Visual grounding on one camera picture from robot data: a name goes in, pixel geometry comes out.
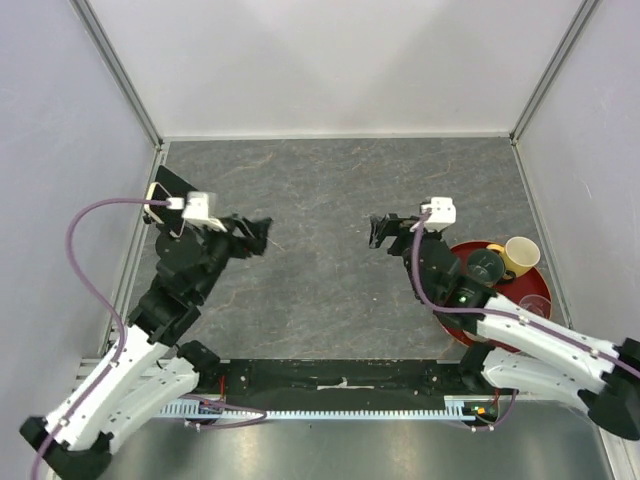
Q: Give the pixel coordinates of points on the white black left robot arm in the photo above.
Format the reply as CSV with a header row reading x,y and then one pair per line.
x,y
148,366

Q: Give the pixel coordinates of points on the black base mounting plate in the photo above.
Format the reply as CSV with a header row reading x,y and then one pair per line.
x,y
272,383

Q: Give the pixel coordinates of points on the red round tray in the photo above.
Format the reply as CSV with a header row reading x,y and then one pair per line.
x,y
530,285

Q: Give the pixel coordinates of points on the dark green cup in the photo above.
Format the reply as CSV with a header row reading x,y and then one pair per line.
x,y
485,266

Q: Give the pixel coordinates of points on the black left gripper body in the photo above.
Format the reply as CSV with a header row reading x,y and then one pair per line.
x,y
236,245

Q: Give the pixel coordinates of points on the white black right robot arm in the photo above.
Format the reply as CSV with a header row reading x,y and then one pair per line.
x,y
526,352

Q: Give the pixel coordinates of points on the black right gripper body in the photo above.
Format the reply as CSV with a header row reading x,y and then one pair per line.
x,y
405,236

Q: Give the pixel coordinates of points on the clear plastic cup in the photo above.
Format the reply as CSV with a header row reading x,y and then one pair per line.
x,y
535,305

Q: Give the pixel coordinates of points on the aluminium frame post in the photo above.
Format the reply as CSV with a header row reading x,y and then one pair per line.
x,y
560,55
104,46

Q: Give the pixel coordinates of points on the beige paper cup upper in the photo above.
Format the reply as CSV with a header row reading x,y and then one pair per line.
x,y
520,255

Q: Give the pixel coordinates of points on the right aluminium frame post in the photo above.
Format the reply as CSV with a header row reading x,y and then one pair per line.
x,y
560,55

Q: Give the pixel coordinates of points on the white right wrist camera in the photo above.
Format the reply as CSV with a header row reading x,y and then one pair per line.
x,y
437,214

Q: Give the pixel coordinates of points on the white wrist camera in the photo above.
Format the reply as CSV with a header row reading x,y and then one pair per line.
x,y
437,214
197,209

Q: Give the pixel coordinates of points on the black phone pink case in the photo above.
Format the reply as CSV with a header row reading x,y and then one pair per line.
x,y
166,209

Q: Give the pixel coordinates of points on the black phone clear case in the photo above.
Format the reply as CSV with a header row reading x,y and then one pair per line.
x,y
174,184

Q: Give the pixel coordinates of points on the left aluminium frame post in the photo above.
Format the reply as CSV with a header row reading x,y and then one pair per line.
x,y
104,46

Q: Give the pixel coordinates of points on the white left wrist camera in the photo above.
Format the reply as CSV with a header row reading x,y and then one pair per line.
x,y
197,209

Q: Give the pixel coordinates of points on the grey slotted cable duct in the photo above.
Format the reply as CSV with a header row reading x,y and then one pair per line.
x,y
194,410

